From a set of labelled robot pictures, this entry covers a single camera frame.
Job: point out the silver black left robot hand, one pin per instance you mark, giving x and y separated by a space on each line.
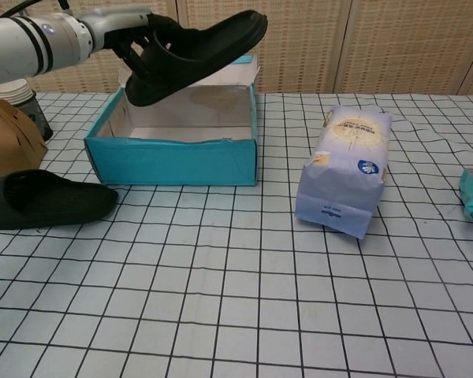
110 23

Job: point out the black rubber slipper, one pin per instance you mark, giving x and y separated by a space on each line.
205 51
63 204

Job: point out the blue cardboard shoe box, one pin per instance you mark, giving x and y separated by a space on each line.
173 165

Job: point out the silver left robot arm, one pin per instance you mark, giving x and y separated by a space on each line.
23 43

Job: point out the dark green printed cup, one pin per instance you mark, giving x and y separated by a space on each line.
39 118

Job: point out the stack of white paper cups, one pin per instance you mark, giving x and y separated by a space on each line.
12 91

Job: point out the brown paper bag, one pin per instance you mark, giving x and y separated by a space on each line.
4 145

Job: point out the woven bamboo folding screen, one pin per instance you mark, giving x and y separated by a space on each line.
339 39

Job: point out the pale blue paper bag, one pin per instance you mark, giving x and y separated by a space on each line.
339 189

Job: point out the light blue checked tablecloth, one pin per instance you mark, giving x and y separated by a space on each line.
220 295

